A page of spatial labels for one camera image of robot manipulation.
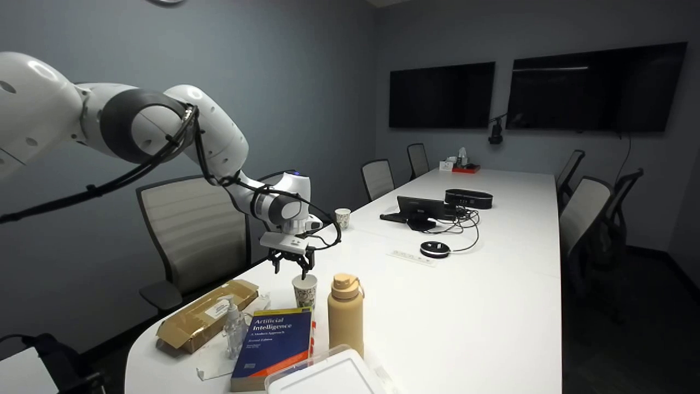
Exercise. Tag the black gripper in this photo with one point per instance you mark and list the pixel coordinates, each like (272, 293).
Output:
(292, 255)

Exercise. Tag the patterned paper cup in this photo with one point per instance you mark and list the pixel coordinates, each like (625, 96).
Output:
(342, 216)
(305, 293)

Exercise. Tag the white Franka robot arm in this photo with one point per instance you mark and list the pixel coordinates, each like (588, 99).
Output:
(44, 100)

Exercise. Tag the grey mesh office chair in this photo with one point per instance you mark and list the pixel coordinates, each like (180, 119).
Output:
(582, 211)
(570, 175)
(378, 177)
(194, 233)
(418, 158)
(258, 237)

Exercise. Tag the tan insulated bottle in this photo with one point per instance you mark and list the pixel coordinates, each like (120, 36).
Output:
(347, 313)

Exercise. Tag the blue textbook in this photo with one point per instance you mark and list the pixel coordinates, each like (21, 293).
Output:
(277, 346)

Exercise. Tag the brown cardboard box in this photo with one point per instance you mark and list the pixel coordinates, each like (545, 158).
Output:
(205, 315)

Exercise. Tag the clear plastic container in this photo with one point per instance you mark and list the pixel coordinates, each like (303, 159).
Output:
(320, 376)

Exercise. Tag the clear plastic sheet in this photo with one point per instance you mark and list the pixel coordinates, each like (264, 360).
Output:
(216, 363)

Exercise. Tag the round black speaker puck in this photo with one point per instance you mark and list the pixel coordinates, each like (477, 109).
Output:
(436, 248)

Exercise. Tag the black tablet console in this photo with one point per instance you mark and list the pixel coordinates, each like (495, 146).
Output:
(427, 208)

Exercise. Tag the white tissue box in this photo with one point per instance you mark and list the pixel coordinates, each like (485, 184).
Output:
(448, 164)

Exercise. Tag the black video bar device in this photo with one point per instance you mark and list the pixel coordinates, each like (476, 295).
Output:
(470, 198)

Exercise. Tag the red tray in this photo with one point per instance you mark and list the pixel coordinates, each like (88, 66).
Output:
(467, 168)

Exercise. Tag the small white bottle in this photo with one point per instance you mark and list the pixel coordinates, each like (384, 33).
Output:
(463, 156)

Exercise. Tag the white paper sheet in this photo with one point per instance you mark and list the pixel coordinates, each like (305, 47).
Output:
(22, 372)

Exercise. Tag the black office chair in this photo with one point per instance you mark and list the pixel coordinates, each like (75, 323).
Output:
(619, 211)

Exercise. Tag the smaller black wall television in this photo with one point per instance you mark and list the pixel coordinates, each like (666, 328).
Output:
(443, 95)

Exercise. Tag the black conference camera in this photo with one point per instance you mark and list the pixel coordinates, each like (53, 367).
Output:
(497, 132)

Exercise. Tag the larger black wall television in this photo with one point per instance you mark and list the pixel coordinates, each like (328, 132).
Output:
(597, 88)

